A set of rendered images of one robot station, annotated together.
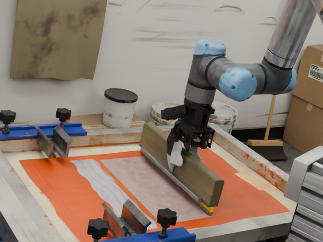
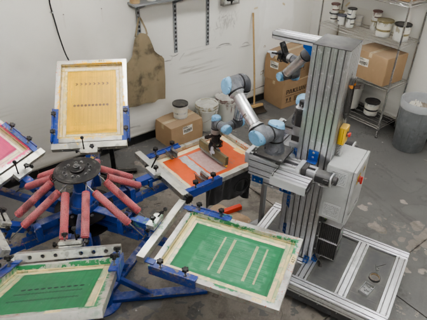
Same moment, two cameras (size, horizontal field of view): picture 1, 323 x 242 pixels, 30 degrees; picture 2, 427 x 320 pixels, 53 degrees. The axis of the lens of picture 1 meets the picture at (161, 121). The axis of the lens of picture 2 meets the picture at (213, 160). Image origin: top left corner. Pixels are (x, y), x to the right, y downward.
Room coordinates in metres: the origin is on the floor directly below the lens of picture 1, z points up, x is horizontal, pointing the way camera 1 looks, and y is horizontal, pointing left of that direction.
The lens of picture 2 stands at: (-1.49, 0.07, 2.91)
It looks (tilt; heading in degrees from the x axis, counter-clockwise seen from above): 34 degrees down; 357
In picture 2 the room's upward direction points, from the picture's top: 1 degrees clockwise
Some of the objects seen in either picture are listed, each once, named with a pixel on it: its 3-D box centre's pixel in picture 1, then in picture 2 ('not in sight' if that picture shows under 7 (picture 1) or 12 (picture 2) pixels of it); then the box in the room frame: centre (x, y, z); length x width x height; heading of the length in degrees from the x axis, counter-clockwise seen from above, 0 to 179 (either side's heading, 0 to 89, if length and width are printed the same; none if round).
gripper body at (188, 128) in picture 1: (194, 123); (215, 140); (1.44, -0.08, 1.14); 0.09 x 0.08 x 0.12; 36
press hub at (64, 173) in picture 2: not in sight; (91, 240); (0.81, 0.84, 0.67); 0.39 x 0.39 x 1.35
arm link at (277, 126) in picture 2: not in sight; (275, 130); (1.10, -0.48, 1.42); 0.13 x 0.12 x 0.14; 125
